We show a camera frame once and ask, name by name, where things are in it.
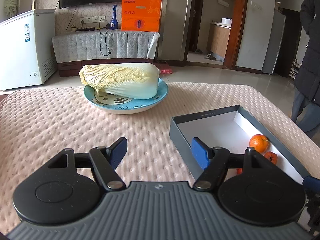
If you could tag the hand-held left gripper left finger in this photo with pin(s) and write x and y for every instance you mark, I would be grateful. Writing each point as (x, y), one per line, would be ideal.
(118, 152)

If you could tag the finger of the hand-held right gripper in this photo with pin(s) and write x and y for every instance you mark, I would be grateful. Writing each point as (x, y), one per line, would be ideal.
(312, 181)
(315, 207)

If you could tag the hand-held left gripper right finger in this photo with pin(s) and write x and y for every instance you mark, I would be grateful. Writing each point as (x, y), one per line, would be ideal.
(200, 153)

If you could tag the grey box with white inside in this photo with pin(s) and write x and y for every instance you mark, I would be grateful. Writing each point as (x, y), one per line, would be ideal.
(215, 130)

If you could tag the orange tangerine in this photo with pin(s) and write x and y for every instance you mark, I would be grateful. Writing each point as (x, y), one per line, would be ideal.
(239, 171)
(259, 143)

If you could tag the tangerine with stem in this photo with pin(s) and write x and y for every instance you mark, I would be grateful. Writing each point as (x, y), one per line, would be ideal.
(271, 157)

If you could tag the blue ceramic plate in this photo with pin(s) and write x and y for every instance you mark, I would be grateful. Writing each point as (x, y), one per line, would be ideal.
(125, 105)

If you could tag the beige quilted blanket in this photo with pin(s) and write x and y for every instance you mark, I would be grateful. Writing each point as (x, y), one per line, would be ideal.
(62, 120)

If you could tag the napa cabbage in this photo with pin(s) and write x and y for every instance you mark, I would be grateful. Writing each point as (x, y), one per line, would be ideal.
(120, 80)

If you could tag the pink floor item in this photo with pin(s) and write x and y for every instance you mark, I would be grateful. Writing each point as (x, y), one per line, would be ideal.
(167, 70)

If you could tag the grey slipper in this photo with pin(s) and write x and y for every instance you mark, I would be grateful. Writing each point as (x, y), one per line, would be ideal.
(198, 51)
(209, 57)

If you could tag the cabinet with grey patterned cloth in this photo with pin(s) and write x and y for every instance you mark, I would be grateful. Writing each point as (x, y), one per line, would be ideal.
(82, 47)

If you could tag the wooden kitchen cabinet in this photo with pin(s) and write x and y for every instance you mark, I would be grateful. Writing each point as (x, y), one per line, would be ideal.
(218, 40)

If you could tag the shoe rack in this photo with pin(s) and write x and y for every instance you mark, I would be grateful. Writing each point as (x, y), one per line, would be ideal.
(295, 67)

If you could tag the black power strip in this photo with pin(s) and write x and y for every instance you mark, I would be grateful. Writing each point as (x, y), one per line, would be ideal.
(85, 29)

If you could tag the blue glass bottle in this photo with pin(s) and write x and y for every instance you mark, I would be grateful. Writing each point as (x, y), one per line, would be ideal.
(114, 22)

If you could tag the white roll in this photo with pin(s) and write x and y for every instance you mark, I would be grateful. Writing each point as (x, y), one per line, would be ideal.
(226, 21)

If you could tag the dark interior door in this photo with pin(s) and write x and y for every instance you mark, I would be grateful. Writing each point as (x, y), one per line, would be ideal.
(196, 17)

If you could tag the white chest freezer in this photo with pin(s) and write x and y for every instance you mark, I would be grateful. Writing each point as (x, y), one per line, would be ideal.
(20, 55)

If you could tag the orange gift box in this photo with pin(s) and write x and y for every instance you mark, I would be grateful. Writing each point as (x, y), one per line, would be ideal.
(141, 15)

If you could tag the wide white wall socket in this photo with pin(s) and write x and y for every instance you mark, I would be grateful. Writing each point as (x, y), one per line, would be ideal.
(96, 19)

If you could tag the wooden door frame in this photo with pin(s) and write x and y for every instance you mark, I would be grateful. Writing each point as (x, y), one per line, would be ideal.
(240, 17)

